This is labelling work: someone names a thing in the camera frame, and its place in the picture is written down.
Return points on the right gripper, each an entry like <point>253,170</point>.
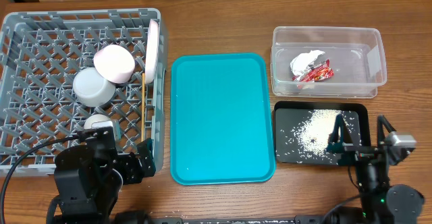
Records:
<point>355,154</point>

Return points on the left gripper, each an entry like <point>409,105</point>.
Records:
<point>133,165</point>

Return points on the wooden chopstick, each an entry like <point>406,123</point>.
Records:
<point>143,107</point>

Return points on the rice pile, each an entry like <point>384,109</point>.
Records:
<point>301,135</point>

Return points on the white cup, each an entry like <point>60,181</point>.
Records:
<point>93,119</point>

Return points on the grey bowl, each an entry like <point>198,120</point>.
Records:
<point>91,89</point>

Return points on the red snack wrapper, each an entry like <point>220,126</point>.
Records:
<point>313,66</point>

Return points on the small pink plate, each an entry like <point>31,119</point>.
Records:
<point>115,63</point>

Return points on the large white plate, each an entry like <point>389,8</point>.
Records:
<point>151,56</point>

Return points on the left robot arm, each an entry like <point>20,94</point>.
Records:
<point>89,177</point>

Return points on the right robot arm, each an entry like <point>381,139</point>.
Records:
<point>377,200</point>

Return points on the black waste tray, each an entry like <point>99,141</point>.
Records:
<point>360,109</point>

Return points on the grey dishwasher rack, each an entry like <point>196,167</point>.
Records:
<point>41,53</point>

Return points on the clear plastic bin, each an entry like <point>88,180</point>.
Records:
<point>356,55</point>

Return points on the teal serving tray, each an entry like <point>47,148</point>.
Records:
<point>220,120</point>

